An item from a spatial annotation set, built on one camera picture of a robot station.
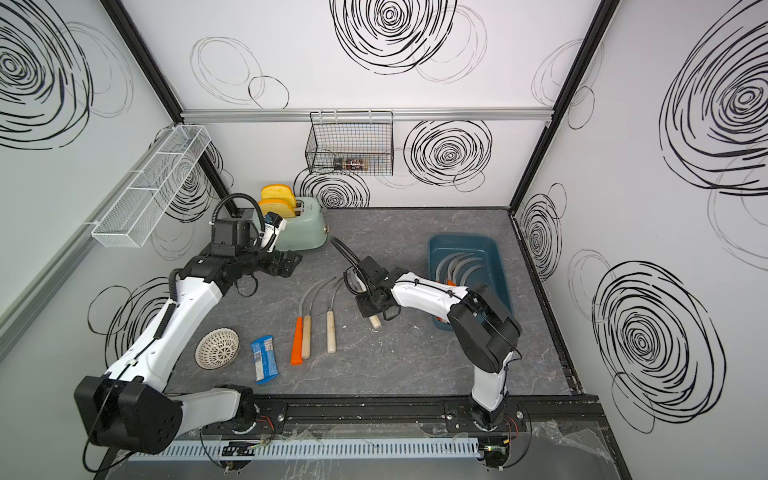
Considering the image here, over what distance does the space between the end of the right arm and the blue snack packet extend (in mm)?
299

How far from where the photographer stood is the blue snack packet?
2.64 feet

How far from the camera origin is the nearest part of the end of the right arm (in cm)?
65
